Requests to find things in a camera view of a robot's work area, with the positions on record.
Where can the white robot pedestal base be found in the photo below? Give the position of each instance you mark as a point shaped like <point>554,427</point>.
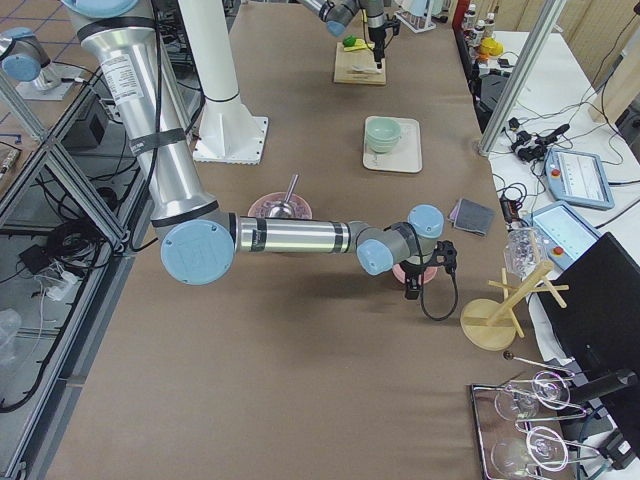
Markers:
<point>228,132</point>

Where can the near wine glass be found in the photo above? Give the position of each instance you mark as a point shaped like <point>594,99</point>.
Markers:
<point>541,450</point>

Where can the far wine glass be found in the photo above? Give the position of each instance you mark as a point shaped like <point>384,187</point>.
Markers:
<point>523,399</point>

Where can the aluminium frame post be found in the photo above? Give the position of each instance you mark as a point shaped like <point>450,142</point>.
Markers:
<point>535,42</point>

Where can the wooden cutting board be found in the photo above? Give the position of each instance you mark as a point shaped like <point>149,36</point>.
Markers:
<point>344,61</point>

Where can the upper blue teach pendant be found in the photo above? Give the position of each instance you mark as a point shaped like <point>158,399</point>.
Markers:
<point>578,178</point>

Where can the black wire glass rack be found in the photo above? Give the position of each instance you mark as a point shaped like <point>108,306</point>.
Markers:
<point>491,428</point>

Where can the wooden cup tree stand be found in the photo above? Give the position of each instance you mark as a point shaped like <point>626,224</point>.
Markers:
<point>493,325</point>

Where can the metal ice scoop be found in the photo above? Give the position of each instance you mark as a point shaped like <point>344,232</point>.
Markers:
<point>283,208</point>

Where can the white ceramic spoon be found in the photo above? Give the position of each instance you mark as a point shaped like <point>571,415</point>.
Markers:
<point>364,70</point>

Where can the black monitor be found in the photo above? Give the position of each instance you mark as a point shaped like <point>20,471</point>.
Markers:
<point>599,326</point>

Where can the wine glass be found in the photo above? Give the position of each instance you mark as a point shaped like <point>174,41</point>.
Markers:
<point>523,399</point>
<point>541,450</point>

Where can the clear glass cup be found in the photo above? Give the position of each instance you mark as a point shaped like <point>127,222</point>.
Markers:
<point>524,251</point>

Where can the green lime toy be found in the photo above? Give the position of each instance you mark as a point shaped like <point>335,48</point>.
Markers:
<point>349,41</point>

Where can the cream rabbit tray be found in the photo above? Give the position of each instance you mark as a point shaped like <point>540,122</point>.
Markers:
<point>404,157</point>

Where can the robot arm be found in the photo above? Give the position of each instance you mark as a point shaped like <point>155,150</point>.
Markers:
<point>198,239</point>
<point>337,15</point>

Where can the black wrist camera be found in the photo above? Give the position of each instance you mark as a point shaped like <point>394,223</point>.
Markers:
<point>446,256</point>

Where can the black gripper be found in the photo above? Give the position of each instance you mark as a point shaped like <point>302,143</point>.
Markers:
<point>375,34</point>
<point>414,273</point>

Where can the white wire cup rack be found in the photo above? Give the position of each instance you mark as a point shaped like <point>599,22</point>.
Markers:
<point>417,14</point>

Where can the lower blue teach pendant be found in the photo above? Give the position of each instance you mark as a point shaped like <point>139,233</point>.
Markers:
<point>566,234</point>

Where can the mint green bowl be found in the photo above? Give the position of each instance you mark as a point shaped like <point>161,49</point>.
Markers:
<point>382,134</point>

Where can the grey purple folded cloth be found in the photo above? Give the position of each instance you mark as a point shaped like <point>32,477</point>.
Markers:
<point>471,217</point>

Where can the blue teach pendant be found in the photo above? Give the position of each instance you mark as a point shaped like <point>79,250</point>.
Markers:
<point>578,178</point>
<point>566,234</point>

